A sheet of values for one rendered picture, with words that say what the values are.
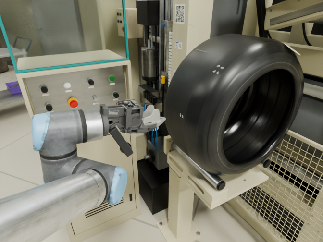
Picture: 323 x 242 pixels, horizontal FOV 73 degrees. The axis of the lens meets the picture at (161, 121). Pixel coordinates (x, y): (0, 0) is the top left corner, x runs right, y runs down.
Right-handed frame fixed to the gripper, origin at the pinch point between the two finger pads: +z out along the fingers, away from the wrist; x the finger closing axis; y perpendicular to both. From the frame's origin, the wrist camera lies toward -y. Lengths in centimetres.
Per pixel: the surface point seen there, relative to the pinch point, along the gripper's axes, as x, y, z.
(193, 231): 25, -114, 56
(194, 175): 2.4, -32.0, 22.6
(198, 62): 4.3, 18.1, 14.8
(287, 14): 9, 38, 63
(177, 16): 35, 32, 24
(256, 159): -11.5, -18.4, 41.6
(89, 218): 59, -103, -14
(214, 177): -7.0, -26.1, 24.4
